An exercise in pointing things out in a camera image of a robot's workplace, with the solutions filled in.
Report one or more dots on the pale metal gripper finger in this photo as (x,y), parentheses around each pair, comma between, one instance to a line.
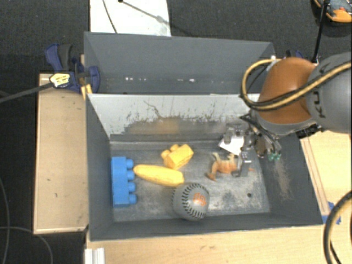
(247,167)
(239,168)

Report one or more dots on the orange toy dinosaur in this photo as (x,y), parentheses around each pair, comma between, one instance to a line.
(224,166)

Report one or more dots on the grey ball with orange print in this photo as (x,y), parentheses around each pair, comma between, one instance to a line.
(189,202)

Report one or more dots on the yellow toy building block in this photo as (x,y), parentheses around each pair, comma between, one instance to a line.
(178,156)

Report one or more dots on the yellow toy corn cob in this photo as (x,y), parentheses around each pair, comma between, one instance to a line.
(159,175)

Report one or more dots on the grey metal bin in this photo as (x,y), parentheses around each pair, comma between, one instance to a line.
(170,65)

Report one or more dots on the blue toy building block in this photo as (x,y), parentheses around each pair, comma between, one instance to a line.
(121,183)

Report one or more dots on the pale wood board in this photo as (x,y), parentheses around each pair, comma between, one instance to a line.
(61,153)

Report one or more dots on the black cylinder on white bracket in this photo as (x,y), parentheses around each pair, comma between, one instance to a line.
(308,132)

